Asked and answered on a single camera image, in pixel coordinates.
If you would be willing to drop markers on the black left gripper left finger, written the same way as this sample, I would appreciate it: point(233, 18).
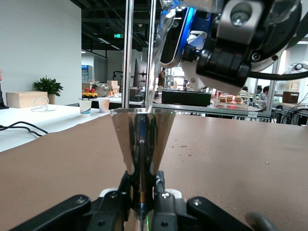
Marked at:
point(72, 214)

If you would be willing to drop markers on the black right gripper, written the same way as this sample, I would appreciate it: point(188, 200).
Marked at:
point(172, 45)

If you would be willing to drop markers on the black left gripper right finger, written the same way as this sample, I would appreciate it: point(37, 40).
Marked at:
point(192, 216)

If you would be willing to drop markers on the steel double jigger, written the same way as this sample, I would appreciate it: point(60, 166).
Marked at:
point(143, 144)

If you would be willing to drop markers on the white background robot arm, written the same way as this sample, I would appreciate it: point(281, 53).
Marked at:
point(296, 67)

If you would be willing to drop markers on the paper cup purple print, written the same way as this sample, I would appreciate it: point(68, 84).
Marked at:
point(104, 106)

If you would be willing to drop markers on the paper cup blue print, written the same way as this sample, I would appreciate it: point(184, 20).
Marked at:
point(85, 108)

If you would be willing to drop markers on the standing person brown jacket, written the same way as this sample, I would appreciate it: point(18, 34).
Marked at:
point(161, 79)

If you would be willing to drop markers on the black computer monitor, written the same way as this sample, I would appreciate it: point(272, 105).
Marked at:
point(139, 73)

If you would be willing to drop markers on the green exit sign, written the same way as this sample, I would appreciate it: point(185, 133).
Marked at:
point(118, 36)

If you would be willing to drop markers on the black rectangular box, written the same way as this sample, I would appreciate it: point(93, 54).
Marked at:
point(186, 98)

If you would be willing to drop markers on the stacked cardboard boxes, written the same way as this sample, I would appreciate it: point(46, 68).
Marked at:
point(113, 86)

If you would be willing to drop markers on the clear tray with bread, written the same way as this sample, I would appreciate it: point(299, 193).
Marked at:
point(231, 99)

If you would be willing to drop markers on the crumpled grey plastic bag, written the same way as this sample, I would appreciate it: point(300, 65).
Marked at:
point(101, 89)

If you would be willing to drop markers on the blue drinks fridge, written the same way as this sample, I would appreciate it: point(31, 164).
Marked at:
point(86, 73)

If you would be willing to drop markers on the yellow toy truck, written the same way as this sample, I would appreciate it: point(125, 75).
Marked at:
point(89, 94)

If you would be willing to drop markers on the seated person dark hair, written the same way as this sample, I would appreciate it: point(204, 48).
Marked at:
point(265, 92)

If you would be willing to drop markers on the light wooden block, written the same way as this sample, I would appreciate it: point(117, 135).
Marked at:
point(24, 99)

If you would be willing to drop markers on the brown cardboard box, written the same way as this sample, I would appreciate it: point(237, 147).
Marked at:
point(290, 97)

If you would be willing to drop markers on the green potted plant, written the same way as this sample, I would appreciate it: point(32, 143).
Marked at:
point(48, 85)

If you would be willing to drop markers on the black stand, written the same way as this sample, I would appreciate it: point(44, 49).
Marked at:
point(2, 98)

